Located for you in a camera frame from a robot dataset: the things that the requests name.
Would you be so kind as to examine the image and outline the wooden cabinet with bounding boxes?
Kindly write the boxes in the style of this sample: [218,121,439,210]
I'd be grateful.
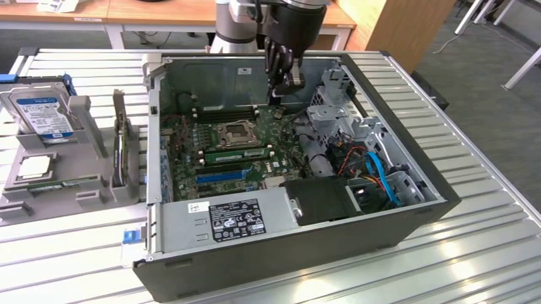
[345,0,458,74]

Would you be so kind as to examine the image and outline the blue disk bracket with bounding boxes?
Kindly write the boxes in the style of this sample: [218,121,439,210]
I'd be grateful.
[0,72,79,98]

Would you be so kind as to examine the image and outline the metal disk bay cage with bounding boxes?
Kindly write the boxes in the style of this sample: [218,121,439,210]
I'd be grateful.
[304,65,431,205]

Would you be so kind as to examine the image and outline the silver CPU chip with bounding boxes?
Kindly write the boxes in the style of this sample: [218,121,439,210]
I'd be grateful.
[17,156,55,179]

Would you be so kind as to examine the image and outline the black cable in case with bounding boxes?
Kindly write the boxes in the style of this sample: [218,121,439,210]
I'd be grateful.
[278,112,310,146]

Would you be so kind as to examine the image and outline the white floor cable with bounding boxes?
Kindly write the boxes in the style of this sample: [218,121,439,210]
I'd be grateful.
[431,18,491,55]

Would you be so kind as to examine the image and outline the green motherboard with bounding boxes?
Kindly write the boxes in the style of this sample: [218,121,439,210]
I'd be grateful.
[159,106,339,202]

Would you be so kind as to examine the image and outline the blue expansion slot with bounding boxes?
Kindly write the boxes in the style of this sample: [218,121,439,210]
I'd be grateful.
[195,170,248,185]

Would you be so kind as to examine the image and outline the graphics card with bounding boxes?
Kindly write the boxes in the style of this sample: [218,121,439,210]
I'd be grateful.
[109,88,135,188]

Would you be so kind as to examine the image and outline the red and black wires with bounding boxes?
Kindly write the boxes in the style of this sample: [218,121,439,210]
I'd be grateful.
[335,146,373,178]

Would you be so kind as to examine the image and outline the black open PC case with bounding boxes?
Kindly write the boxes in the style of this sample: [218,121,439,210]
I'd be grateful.
[132,51,462,303]

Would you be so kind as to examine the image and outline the green RAM stick installed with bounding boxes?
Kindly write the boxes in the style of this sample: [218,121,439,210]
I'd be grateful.
[198,146,274,165]

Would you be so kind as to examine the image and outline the grey parts rack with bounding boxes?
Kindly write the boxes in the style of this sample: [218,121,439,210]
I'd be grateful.
[0,94,143,226]

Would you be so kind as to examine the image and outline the blue plastic clip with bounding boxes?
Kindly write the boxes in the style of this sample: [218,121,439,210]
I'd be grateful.
[120,228,145,246]

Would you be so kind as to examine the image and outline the grey power supply unit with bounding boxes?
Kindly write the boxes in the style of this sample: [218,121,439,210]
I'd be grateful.
[158,189,302,253]

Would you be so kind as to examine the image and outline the hard disk with blue label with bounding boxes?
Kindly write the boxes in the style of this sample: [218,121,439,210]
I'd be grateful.
[0,81,77,143]

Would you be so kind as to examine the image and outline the green RAM stick loose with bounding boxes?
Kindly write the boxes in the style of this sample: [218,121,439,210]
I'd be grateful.
[25,177,100,193]

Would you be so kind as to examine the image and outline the CPU socket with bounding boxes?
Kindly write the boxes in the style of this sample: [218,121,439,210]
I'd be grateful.
[211,119,266,150]

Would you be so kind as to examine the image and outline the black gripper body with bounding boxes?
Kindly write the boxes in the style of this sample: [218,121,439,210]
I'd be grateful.
[263,0,328,58]

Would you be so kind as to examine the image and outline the white device on desk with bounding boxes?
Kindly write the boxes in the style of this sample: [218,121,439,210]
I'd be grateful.
[36,0,81,13]

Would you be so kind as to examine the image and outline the white table leg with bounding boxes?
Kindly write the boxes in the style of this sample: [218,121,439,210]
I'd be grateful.
[501,46,541,91]

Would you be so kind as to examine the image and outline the blue SATA wire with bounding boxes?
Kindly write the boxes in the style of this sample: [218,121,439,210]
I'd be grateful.
[365,151,402,208]

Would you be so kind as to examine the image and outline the black empty RAM slots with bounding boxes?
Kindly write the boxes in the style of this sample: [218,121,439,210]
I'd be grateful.
[190,104,262,124]

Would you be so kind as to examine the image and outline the wooden desk white frame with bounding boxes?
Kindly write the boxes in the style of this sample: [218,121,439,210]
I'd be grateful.
[0,0,358,51]

